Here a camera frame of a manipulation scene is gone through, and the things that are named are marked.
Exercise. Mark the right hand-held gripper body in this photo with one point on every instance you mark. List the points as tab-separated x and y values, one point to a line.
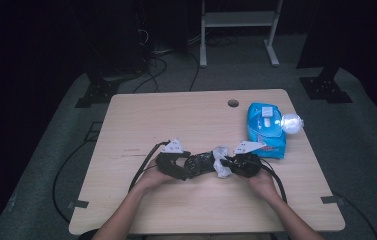
247	165

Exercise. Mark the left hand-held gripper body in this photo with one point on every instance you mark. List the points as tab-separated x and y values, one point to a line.
166	161

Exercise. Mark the white wet wipe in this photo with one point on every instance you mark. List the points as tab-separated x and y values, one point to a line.
222	171

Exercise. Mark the blue wet wipes pack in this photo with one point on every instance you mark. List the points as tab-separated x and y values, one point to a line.
266	131

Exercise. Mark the person's left hand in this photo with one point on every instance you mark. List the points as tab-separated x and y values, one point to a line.
154	181

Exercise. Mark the person's right hand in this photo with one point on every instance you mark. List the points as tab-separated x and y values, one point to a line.
264	185

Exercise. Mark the grey tape piece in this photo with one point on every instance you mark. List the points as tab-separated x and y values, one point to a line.
77	204
332	200

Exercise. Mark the black stand base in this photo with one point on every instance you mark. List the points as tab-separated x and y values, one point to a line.
326	90
97	93

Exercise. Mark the dark equipment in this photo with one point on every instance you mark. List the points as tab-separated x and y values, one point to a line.
116	40

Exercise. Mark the white metal stand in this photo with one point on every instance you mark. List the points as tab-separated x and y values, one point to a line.
239	18

